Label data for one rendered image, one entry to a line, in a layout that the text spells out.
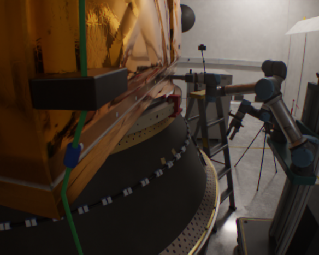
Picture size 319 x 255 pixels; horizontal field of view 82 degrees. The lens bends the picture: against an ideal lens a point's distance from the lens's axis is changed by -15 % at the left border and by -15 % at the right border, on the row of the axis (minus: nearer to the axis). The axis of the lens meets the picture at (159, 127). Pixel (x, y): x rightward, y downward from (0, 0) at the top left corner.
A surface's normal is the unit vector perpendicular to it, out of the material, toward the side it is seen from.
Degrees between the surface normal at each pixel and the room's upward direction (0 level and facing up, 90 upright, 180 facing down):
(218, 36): 90
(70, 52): 89
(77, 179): 90
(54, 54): 89
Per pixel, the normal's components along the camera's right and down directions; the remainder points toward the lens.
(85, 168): 0.99, 0.05
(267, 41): -0.13, 0.34
